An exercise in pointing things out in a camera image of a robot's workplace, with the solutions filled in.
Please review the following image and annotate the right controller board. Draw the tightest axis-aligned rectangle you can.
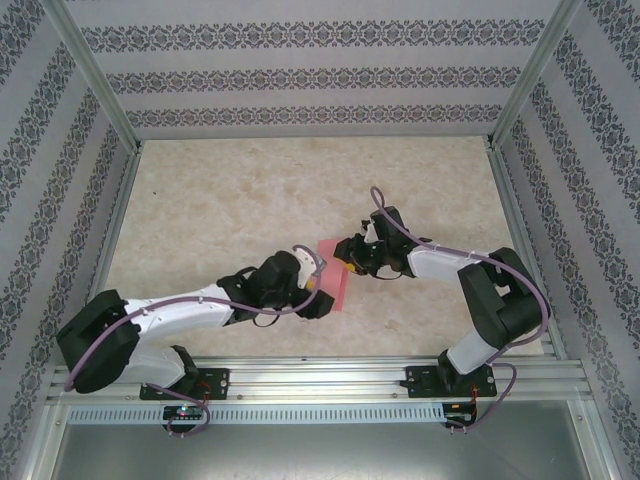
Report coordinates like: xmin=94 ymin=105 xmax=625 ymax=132
xmin=444 ymin=402 xmax=479 ymax=426

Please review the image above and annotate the pink square paper sheet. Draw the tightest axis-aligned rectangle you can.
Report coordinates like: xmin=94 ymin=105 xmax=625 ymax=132
xmin=317 ymin=238 xmax=352 ymax=312

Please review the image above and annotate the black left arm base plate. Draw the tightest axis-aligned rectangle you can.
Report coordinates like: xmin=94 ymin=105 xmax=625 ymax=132
xmin=139 ymin=367 xmax=231 ymax=401

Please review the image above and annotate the slotted grey cable duct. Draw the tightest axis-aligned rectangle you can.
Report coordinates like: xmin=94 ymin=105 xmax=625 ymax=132
xmin=67 ymin=403 xmax=447 ymax=424

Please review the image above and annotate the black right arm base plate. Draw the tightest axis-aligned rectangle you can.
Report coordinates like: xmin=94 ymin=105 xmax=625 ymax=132
xmin=405 ymin=364 xmax=499 ymax=400

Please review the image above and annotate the left controller board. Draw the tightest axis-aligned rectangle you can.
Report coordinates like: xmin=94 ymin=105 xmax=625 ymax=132
xmin=163 ymin=405 xmax=204 ymax=420

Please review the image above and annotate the aluminium mounting rail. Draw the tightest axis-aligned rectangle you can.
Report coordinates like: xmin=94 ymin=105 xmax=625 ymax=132
xmin=49 ymin=355 xmax=591 ymax=401

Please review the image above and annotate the aluminium frame post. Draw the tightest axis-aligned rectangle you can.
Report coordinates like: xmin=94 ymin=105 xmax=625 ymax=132
xmin=488 ymin=0 xmax=599 ymax=151
xmin=42 ymin=0 xmax=141 ymax=151

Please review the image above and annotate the controller board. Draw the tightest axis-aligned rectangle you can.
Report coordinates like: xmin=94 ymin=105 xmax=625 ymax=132
xmin=444 ymin=402 xmax=479 ymax=426
xmin=163 ymin=405 xmax=204 ymax=420

